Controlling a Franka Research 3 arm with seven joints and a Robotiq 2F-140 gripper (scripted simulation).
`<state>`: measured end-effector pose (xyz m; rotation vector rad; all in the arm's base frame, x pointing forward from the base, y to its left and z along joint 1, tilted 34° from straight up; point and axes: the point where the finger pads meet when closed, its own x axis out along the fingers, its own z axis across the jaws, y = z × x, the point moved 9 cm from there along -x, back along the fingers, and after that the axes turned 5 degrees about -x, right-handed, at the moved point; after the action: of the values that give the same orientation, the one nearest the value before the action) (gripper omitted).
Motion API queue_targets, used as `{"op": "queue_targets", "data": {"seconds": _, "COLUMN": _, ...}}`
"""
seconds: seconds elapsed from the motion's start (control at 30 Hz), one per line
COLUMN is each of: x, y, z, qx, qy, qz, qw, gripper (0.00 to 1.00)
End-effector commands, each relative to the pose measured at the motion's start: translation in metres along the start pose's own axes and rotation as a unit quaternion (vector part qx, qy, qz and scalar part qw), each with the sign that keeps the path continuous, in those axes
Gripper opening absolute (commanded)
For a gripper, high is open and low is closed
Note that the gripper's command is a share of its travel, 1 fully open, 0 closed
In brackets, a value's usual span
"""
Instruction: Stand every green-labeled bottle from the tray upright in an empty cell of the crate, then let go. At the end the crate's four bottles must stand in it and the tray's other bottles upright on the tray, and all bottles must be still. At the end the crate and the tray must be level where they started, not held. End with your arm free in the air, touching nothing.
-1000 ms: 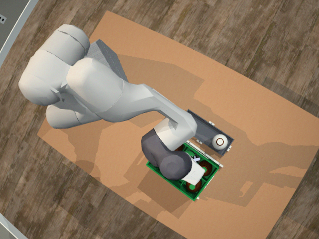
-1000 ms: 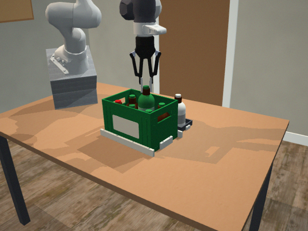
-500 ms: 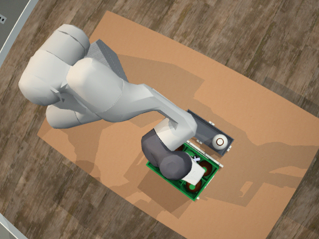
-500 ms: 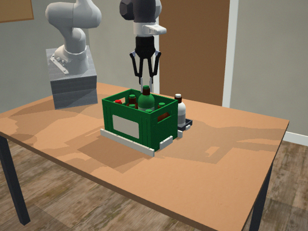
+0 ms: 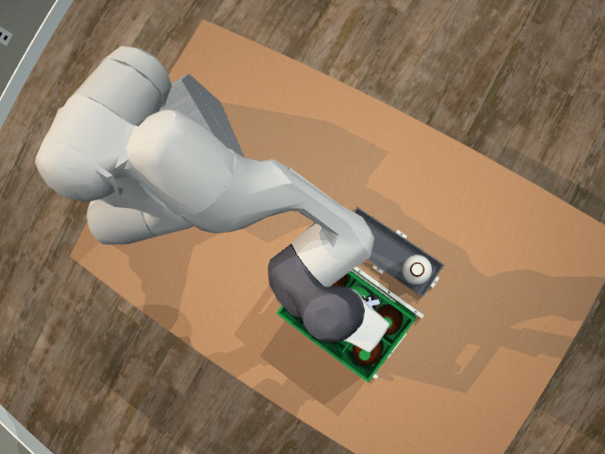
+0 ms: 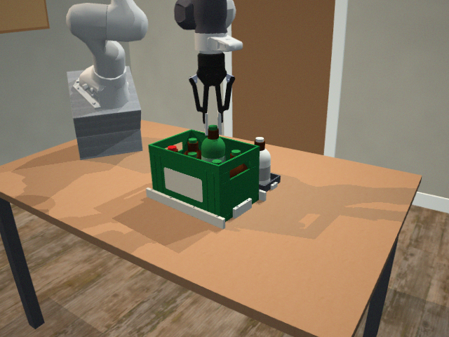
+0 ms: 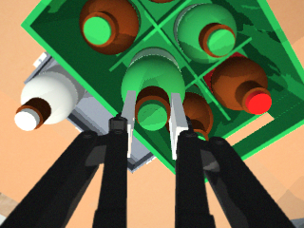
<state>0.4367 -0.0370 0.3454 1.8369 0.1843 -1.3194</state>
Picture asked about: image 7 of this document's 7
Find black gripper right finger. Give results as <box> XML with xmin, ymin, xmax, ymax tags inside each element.
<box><xmin>169</xmin><ymin>93</ymin><xmax>295</xmax><ymax>228</ymax></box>

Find green bottle crate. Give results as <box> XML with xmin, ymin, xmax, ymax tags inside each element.
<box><xmin>20</xmin><ymin>0</ymin><xmax>304</xmax><ymax>171</ymax></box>

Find brown bottle with red cap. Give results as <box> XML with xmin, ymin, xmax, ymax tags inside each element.
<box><xmin>203</xmin><ymin>51</ymin><xmax>272</xmax><ymax>115</ymax></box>

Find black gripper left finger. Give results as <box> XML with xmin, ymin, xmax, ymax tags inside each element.
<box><xmin>0</xmin><ymin>90</ymin><xmax>136</xmax><ymax>228</ymax></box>

